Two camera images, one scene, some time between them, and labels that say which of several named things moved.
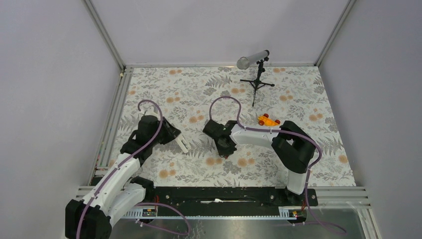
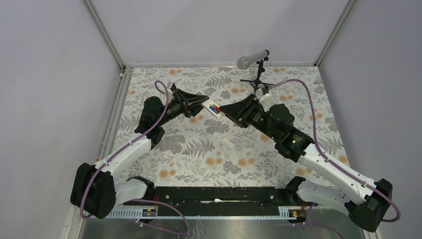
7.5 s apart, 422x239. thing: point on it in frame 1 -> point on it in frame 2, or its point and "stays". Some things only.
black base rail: (226, 199) stays
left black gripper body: (165, 135) -> (181, 104)
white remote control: (182, 143) -> (206, 105)
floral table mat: (186, 95) stays
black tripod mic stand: (257, 83) stays
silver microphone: (244, 62) stays
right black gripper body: (224, 151) -> (253, 115)
